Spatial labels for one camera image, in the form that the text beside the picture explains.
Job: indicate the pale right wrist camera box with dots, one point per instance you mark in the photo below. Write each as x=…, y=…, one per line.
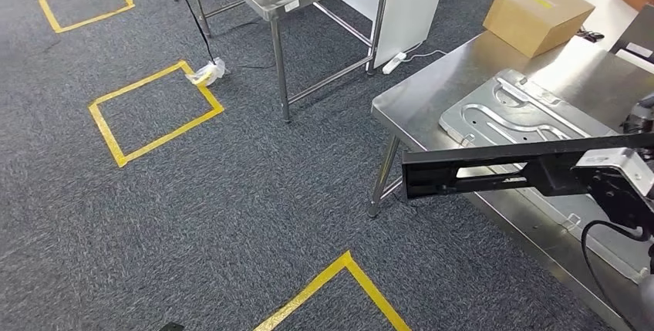
x=618, y=162

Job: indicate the white board panel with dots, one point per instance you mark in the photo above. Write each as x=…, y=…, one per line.
x=408, y=6

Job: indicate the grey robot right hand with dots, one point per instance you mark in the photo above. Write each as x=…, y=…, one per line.
x=641, y=114

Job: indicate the black plastic frame part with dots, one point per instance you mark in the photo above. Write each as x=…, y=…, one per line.
x=434, y=165

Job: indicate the stainless steel workbench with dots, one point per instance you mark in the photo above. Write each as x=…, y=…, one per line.
x=434, y=93

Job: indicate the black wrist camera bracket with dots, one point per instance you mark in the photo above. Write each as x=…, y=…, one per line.
x=623, y=206

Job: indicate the white power strip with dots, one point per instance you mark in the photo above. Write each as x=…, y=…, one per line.
x=394, y=63

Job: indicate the white desk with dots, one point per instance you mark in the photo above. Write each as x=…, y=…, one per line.
x=608, y=12

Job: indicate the yellow floor tape square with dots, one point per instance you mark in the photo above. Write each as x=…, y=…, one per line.
x=49, y=17
x=106, y=134

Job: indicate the stamped sheet metal panel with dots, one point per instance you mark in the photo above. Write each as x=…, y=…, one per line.
x=511, y=114

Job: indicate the white label tag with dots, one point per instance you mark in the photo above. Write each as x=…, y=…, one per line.
x=291, y=6

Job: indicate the black key bundle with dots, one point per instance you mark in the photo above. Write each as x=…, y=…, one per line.
x=590, y=36

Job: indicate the clear plastic wrapped bundle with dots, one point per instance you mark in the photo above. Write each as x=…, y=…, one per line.
x=207, y=73

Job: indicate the brown cardboard box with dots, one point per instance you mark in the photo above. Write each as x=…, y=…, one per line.
x=536, y=17

